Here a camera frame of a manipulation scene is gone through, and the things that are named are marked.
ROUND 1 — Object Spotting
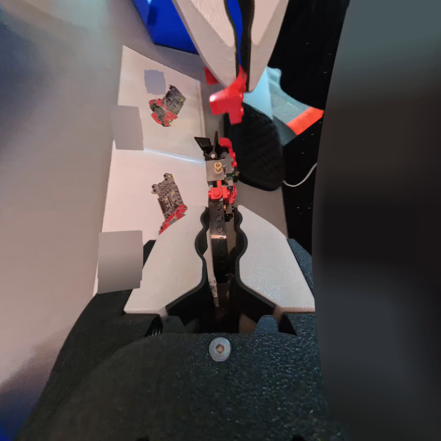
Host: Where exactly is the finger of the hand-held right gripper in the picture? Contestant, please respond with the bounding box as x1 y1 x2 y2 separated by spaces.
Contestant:
172 0 247 88
246 0 290 92

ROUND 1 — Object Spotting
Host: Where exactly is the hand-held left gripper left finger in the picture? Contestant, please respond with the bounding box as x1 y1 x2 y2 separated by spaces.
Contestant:
123 206 211 315

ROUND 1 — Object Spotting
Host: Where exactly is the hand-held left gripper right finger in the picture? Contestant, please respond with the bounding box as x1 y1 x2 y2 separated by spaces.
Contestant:
235 206 316 315

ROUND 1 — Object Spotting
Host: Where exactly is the red curved lego piece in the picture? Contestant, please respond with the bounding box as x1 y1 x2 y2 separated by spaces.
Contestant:
204 65 249 125

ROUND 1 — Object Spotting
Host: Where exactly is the black and red lego model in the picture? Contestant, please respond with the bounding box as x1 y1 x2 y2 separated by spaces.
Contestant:
194 131 240 307

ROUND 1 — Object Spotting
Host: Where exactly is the white lego instruction booklet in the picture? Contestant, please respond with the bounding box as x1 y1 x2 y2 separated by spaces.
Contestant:
94 45 216 297

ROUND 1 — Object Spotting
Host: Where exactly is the blue storage bin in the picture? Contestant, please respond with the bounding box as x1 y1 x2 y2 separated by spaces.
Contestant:
133 0 242 56

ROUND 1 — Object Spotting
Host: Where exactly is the grey and orange fabric item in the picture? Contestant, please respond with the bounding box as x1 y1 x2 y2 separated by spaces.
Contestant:
241 66 325 136

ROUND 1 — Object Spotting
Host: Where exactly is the black quilted chair armrest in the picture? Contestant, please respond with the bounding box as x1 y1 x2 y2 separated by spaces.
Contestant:
224 103 286 192

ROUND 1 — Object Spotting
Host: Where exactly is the white cable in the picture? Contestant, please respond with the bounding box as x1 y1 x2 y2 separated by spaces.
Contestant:
283 162 318 188

